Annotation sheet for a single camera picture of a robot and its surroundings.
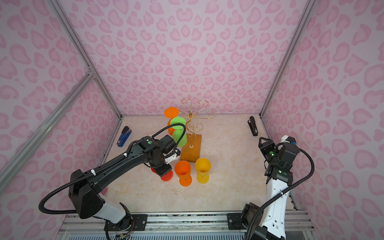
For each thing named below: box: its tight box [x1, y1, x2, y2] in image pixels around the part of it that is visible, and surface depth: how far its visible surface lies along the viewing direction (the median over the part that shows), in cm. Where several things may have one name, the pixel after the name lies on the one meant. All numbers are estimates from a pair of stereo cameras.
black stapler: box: [247, 116, 259, 136], surface depth 112 cm
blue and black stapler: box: [116, 126, 132, 148], surface depth 109 cm
